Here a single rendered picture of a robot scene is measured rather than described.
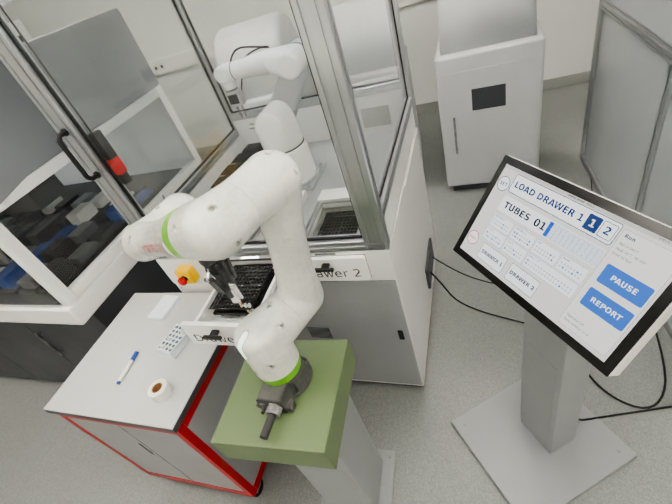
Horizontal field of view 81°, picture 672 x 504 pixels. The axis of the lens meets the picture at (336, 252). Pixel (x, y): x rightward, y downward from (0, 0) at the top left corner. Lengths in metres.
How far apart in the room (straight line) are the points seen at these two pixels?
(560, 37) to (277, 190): 3.98
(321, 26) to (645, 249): 0.83
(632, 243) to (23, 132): 2.00
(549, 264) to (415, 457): 1.16
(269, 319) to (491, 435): 1.21
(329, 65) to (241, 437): 0.98
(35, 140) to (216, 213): 1.38
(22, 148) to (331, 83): 1.31
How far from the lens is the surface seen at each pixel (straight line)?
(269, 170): 0.78
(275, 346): 1.02
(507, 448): 1.91
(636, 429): 2.07
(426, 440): 1.97
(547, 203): 1.10
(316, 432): 1.09
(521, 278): 1.10
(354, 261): 1.37
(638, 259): 0.99
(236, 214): 0.72
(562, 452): 1.93
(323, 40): 1.03
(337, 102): 1.07
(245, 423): 1.19
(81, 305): 2.05
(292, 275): 0.98
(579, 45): 4.61
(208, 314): 1.54
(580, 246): 1.04
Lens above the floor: 1.80
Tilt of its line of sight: 38 degrees down
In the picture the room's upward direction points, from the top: 21 degrees counter-clockwise
